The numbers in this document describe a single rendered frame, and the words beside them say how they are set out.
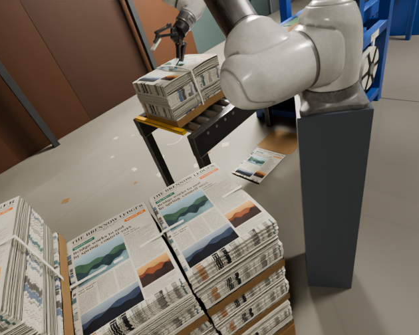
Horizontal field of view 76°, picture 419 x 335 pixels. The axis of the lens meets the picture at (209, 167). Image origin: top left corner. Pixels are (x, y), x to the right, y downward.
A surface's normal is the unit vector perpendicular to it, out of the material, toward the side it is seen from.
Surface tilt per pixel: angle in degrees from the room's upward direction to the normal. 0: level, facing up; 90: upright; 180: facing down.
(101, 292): 1
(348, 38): 87
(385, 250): 0
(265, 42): 41
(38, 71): 90
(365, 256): 0
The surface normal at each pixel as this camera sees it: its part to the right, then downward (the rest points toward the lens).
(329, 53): 0.29, 0.44
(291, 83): 0.41, 0.61
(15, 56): 0.70, 0.28
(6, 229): -0.25, -0.76
